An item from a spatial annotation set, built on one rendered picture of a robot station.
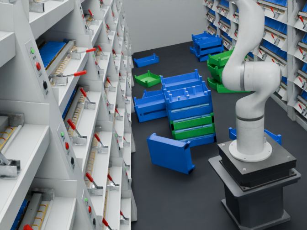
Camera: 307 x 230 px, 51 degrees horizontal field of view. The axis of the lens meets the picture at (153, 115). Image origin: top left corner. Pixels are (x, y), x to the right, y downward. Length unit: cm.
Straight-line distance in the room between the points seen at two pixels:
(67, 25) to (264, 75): 80
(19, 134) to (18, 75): 12
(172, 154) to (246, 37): 97
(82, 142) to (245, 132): 73
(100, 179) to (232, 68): 67
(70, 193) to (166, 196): 117
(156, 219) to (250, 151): 65
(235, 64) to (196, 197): 86
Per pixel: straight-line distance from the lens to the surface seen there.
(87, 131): 110
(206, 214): 178
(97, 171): 123
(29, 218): 74
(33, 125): 72
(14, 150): 64
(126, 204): 168
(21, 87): 70
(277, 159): 150
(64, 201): 81
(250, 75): 132
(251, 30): 135
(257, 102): 136
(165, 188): 198
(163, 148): 205
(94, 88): 142
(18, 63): 69
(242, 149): 149
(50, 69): 99
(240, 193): 146
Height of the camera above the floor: 124
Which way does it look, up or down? 26 degrees down
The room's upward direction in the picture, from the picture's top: 12 degrees counter-clockwise
